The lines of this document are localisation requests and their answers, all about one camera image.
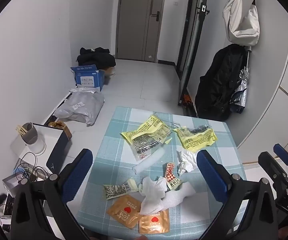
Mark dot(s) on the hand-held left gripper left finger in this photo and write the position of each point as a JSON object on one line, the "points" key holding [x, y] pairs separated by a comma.
{"points": [[80, 170]]}

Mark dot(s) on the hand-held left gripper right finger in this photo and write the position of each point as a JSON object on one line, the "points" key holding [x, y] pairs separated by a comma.
{"points": [[212, 173]]}

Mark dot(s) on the red checked sachet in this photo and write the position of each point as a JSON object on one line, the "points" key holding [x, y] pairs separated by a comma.
{"points": [[170, 173]]}

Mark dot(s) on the brown heart packet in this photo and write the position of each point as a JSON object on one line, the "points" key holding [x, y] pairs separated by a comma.
{"points": [[154, 223], [124, 211]]}

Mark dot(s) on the small crumpled white tissue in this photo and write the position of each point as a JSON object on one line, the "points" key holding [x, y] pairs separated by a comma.
{"points": [[187, 161]]}

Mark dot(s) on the white box navy sides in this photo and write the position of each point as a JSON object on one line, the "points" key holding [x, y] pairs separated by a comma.
{"points": [[59, 152]]}

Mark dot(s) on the teal checked tablecloth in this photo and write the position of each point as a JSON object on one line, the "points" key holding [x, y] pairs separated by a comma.
{"points": [[114, 160]]}

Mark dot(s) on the small yellow wrapper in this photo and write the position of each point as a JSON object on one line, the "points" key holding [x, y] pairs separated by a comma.
{"points": [[196, 140]]}

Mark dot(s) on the white foam piece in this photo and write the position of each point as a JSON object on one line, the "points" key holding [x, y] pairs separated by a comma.
{"points": [[179, 196]]}

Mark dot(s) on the pale barcode wrapper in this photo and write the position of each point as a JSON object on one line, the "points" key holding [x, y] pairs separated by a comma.
{"points": [[116, 190]]}

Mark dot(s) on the brown paper bag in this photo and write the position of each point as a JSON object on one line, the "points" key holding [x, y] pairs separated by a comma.
{"points": [[59, 125]]}

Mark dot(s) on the yellow wrapper scrap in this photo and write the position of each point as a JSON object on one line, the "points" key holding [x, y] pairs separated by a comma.
{"points": [[168, 140]]}

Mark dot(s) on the grey cup with chopsticks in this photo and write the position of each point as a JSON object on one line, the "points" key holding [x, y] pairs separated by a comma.
{"points": [[30, 135]]}

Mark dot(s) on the large white tissue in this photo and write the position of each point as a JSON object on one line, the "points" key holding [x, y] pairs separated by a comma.
{"points": [[152, 192]]}

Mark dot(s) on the grey plastic mailer bag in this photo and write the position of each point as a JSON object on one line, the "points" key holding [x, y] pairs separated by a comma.
{"points": [[81, 105]]}

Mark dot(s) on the clear plastic box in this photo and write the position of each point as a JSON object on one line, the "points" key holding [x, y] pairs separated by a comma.
{"points": [[10, 183]]}

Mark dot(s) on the large yellow wrapper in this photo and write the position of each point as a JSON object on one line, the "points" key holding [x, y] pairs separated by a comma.
{"points": [[144, 136]]}

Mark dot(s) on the silver folded umbrella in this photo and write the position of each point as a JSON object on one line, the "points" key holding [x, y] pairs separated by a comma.
{"points": [[241, 92]]}

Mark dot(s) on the orange tool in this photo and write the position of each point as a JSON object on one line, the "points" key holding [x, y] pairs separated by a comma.
{"points": [[186, 98]]}

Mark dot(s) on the black jacket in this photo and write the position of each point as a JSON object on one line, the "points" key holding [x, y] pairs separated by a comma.
{"points": [[219, 85]]}

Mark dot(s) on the blue cardboard box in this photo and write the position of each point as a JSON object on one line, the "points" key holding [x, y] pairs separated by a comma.
{"points": [[86, 80]]}

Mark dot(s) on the brown cardboard box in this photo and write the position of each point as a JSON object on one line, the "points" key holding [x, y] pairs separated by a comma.
{"points": [[109, 72]]}

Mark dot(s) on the black clothes pile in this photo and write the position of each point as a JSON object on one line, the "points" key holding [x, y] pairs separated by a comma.
{"points": [[96, 57]]}

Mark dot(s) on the black framed glass door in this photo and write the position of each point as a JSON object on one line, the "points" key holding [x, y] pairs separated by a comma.
{"points": [[184, 55]]}

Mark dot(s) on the white hanging bag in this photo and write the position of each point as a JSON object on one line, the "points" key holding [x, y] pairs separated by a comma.
{"points": [[244, 22]]}

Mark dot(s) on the grey-brown door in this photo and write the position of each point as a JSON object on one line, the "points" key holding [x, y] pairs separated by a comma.
{"points": [[134, 17]]}

